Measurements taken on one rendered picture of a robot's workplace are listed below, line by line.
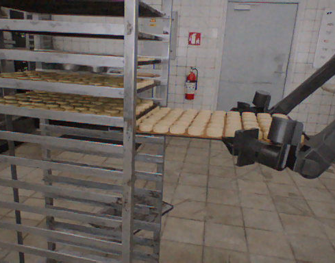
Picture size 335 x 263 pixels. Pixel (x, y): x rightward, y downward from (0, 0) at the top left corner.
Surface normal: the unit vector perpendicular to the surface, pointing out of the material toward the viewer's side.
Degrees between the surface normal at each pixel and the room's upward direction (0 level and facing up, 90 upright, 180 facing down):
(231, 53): 90
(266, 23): 90
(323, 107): 90
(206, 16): 90
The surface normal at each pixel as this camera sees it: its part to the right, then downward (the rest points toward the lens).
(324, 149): -0.15, 0.09
